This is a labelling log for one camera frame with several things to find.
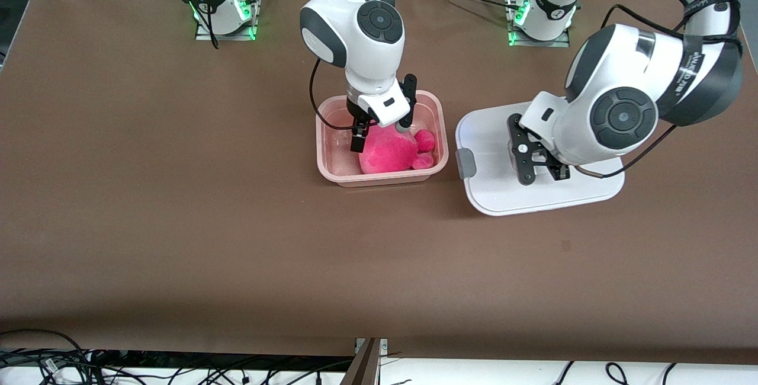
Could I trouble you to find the looped black floor cable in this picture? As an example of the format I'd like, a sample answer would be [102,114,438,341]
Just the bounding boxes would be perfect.
[0,329,91,385]

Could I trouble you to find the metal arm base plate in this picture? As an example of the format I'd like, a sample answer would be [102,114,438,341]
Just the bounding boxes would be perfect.
[506,0,572,48]
[195,0,261,41]

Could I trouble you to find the white lower shelf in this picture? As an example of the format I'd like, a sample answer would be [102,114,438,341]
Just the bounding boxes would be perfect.
[0,357,758,385]

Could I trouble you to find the white box lid grey clips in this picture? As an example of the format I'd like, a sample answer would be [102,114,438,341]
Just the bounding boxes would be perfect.
[455,101,626,217]

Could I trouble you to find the black cable tangle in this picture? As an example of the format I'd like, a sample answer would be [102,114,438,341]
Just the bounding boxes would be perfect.
[89,354,356,385]

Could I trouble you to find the pink plastic storage box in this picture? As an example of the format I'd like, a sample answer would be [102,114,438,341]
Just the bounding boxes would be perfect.
[316,90,449,188]

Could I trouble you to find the brown wooden post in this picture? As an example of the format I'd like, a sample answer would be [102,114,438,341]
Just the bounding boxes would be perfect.
[341,338,383,385]

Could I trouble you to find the pink plush toy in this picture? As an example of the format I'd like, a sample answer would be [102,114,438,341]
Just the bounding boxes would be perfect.
[358,126,437,175]

